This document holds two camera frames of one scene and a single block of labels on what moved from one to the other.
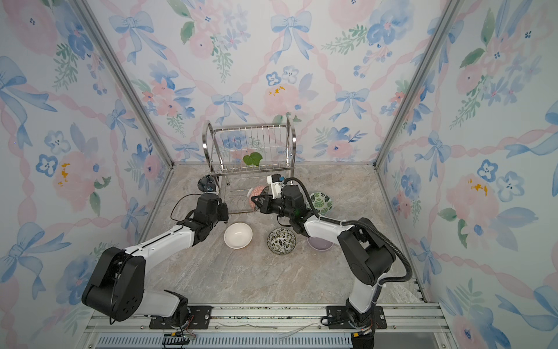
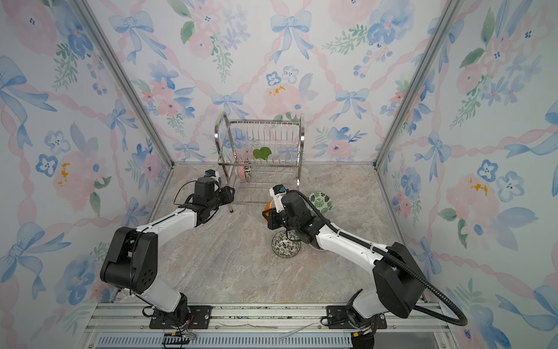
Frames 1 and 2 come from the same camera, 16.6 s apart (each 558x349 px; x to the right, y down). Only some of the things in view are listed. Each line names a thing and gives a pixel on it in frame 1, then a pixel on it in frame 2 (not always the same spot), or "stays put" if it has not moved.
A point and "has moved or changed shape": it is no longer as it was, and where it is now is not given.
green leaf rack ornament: (253, 158) -> (263, 153)
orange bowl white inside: (237, 235) has moved or changed shape
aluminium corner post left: (125, 78) stays put
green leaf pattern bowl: (322, 203) stays put
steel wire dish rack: (247, 160) has moved or changed shape
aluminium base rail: (409, 326) stays put
